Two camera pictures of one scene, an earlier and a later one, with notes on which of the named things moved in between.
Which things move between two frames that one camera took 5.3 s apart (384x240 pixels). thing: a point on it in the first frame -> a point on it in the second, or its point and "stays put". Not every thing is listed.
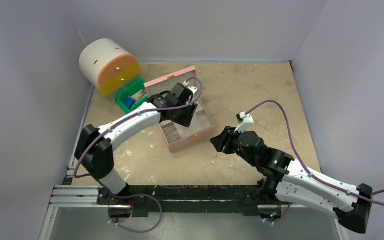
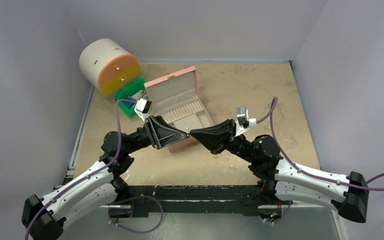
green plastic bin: (129, 90) stays put
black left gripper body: (183, 116) -> (143, 137)
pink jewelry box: (175, 134) stays put
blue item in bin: (129, 101) stays put
